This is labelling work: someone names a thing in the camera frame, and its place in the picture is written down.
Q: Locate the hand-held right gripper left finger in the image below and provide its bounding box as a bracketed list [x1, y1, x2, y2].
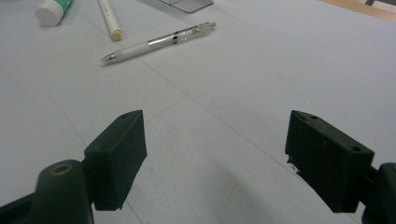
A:
[83, 109, 148, 211]

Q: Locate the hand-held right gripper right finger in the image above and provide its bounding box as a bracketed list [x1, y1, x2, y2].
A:
[284, 109, 375, 215]

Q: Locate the white marker pen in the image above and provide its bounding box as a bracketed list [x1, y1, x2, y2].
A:
[97, 0, 123, 42]

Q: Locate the green label glue stick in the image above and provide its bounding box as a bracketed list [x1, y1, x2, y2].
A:
[35, 0, 73, 27]

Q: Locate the clear plastic organizer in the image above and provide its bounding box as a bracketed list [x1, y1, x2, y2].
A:
[158, 0, 215, 14]

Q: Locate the wooden table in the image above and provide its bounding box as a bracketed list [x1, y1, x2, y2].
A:
[318, 0, 396, 22]

